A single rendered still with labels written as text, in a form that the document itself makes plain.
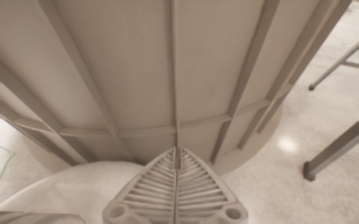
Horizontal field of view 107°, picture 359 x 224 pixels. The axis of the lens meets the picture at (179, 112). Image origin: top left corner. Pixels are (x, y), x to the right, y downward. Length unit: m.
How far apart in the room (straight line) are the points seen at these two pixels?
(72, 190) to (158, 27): 0.47
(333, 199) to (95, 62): 1.11
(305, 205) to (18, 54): 1.13
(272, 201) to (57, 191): 0.85
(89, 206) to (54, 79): 0.35
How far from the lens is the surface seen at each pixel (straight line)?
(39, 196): 0.54
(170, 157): 0.16
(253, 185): 0.87
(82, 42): 0.33
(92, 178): 0.49
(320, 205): 1.01
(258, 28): 0.38
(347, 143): 0.92
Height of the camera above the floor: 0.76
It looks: 46 degrees down
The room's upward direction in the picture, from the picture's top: straight up
